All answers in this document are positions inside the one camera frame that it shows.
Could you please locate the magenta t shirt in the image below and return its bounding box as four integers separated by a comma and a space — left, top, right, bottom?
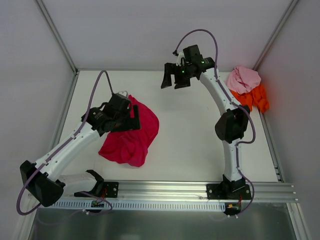
98, 95, 160, 168

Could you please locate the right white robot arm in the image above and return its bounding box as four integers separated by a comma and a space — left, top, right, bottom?
161, 45, 250, 200

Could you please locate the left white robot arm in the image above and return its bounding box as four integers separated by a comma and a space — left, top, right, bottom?
20, 91, 141, 207

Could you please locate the pink t shirt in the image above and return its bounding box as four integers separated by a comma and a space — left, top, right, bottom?
225, 66, 261, 95

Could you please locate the orange t shirt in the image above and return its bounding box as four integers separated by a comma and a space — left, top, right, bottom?
230, 84, 270, 113

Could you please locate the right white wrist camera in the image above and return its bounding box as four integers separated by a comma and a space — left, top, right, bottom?
172, 50, 185, 67

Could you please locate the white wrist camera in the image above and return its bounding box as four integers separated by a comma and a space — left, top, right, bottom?
172, 50, 185, 67
118, 91, 129, 97

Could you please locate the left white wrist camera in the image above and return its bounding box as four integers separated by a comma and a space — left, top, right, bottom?
118, 91, 129, 97

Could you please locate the aluminium mounting rail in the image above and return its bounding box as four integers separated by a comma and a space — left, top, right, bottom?
27, 178, 299, 203

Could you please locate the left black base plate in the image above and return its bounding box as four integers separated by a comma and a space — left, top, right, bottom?
91, 181, 119, 198

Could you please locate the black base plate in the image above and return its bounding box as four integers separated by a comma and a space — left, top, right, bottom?
206, 182, 252, 200
91, 181, 119, 198

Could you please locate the white slotted cable duct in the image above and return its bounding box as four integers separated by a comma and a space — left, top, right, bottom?
51, 199, 226, 212

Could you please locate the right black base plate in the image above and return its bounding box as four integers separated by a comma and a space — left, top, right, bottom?
206, 182, 252, 200

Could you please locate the right aluminium frame post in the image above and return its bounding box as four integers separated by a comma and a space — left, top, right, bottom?
252, 0, 300, 71

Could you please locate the aluminium frame post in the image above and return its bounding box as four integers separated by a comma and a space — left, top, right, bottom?
34, 0, 78, 75
252, 0, 300, 71

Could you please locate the left aluminium frame post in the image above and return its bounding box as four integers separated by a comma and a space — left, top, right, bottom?
34, 0, 78, 75

